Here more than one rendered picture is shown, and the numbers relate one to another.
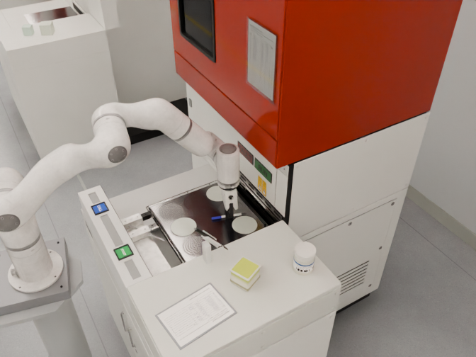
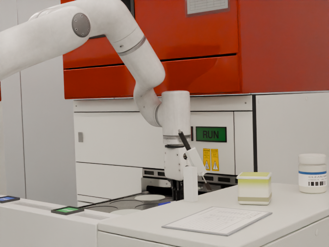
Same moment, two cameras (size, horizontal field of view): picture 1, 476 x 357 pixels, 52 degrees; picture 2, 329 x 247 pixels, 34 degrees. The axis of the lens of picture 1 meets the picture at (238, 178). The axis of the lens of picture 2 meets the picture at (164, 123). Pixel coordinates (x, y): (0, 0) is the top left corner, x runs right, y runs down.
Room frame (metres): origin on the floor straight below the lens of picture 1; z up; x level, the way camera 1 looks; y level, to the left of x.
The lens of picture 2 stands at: (-0.13, 0.59, 1.23)
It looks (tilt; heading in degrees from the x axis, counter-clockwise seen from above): 3 degrees down; 341
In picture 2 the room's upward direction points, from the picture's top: 2 degrees counter-clockwise
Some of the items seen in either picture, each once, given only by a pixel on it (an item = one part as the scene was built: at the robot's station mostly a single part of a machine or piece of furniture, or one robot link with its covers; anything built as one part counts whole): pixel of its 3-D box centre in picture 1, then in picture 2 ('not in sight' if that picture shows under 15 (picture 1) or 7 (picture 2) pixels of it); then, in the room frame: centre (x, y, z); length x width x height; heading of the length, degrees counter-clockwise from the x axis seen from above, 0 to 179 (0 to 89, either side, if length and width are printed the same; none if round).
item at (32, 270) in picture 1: (29, 254); not in sight; (1.13, 0.73, 0.96); 0.19 x 0.19 x 0.18
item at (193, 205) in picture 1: (207, 218); (152, 208); (1.38, 0.12, 0.90); 0.34 x 0.34 x 0.01; 31
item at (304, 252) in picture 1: (304, 258); (312, 173); (1.07, -0.22, 1.01); 0.07 x 0.07 x 0.10
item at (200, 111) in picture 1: (231, 151); (152, 155); (1.66, 0.03, 1.02); 0.82 x 0.03 x 0.40; 31
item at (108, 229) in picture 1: (114, 243); (36, 233); (1.25, 0.47, 0.89); 0.55 x 0.09 x 0.14; 31
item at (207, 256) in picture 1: (210, 245); (194, 173); (1.11, 0.09, 1.03); 0.06 x 0.04 x 0.13; 121
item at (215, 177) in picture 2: (251, 186); (192, 176); (1.50, -0.06, 0.96); 0.44 x 0.01 x 0.02; 31
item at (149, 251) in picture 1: (147, 252); not in sight; (1.23, 0.34, 0.87); 0.36 x 0.08 x 0.03; 31
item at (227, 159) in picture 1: (227, 162); (175, 112); (1.39, 0.04, 1.17); 0.09 x 0.08 x 0.13; 24
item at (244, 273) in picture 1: (245, 274); (254, 187); (1.01, -0.02, 1.00); 0.07 x 0.07 x 0.07; 54
